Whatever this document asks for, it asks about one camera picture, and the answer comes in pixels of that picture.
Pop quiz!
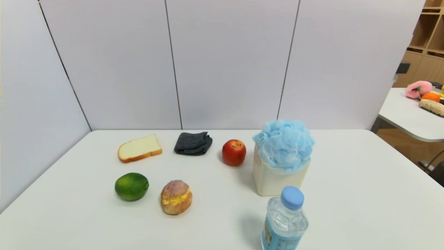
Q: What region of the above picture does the light blue mesh bath loofah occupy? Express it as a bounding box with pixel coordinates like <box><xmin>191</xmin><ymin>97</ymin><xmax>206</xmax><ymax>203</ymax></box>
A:
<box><xmin>253</xmin><ymin>119</ymin><xmax>315</xmax><ymax>174</ymax></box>

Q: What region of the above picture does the cream white plastic box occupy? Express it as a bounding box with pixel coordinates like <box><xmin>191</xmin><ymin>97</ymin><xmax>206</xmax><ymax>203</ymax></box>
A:
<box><xmin>252</xmin><ymin>145</ymin><xmax>311</xmax><ymax>197</ymax></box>

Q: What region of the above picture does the red apple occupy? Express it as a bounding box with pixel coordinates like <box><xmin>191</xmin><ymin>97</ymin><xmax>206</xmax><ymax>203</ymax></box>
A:
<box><xmin>222</xmin><ymin>139</ymin><xmax>247</xmax><ymax>167</ymax></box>

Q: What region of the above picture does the folded dark grey cloth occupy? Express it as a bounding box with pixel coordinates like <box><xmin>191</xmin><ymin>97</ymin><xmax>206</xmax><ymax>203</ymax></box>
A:
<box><xmin>174</xmin><ymin>131</ymin><xmax>213</xmax><ymax>156</ymax></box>

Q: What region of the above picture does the cream puff pastry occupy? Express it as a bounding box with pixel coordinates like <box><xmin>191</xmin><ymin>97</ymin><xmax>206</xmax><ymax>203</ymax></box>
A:
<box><xmin>161</xmin><ymin>180</ymin><xmax>193</xmax><ymax>215</ymax></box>

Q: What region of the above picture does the white bread slice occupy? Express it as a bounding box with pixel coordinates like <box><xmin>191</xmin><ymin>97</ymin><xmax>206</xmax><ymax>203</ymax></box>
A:
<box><xmin>118</xmin><ymin>133</ymin><xmax>163</xmax><ymax>164</ymax></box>

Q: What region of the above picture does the green lime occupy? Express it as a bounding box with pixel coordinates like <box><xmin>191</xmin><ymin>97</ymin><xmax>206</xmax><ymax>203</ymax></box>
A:
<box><xmin>114</xmin><ymin>172</ymin><xmax>150</xmax><ymax>202</ymax></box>

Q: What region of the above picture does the water bottle with blue cap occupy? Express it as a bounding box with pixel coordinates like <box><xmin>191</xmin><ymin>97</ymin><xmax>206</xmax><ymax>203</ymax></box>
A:
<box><xmin>261</xmin><ymin>186</ymin><xmax>309</xmax><ymax>250</ymax></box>

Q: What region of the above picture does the white side table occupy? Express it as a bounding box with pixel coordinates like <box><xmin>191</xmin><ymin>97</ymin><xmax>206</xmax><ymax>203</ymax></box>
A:
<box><xmin>371</xmin><ymin>87</ymin><xmax>444</xmax><ymax>143</ymax></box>

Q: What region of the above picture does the pink plush peach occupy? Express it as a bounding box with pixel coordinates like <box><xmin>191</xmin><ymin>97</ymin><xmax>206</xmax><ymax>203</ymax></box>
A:
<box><xmin>406</xmin><ymin>81</ymin><xmax>434</xmax><ymax>99</ymax></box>

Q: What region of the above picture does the wooden shelf unit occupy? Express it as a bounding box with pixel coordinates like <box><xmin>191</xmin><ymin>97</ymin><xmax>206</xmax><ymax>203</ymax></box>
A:
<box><xmin>393</xmin><ymin>0</ymin><xmax>444</xmax><ymax>88</ymax></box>

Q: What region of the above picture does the dark chair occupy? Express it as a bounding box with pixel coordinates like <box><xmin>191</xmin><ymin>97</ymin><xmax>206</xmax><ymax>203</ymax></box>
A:
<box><xmin>418</xmin><ymin>150</ymin><xmax>444</xmax><ymax>187</ymax></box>

